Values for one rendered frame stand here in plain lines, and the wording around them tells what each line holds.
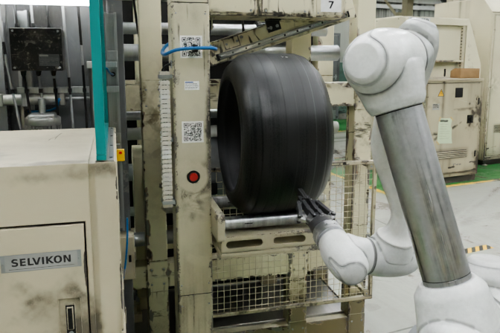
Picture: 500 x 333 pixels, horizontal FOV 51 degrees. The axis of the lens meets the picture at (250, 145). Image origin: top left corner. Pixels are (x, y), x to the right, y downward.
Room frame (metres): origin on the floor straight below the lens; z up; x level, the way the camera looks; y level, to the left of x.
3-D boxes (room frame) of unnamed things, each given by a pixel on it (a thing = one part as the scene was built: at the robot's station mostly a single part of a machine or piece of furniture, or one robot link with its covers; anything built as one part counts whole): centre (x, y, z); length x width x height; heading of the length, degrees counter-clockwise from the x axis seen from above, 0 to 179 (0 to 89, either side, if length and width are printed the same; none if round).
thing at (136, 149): (2.63, 0.57, 0.61); 0.33 x 0.06 x 0.86; 15
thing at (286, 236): (1.80, -0.06, 0.84); 0.36 x 0.09 x 0.06; 105
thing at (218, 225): (1.89, 0.14, 0.90); 0.40 x 0.03 x 0.10; 15
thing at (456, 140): (6.32, -2.28, 0.62); 0.91 x 0.58 x 1.25; 114
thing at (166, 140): (1.80, 0.29, 1.19); 0.05 x 0.04 x 0.48; 15
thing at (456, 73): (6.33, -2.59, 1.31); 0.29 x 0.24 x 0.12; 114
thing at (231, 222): (1.80, -0.07, 0.90); 0.35 x 0.05 x 0.05; 105
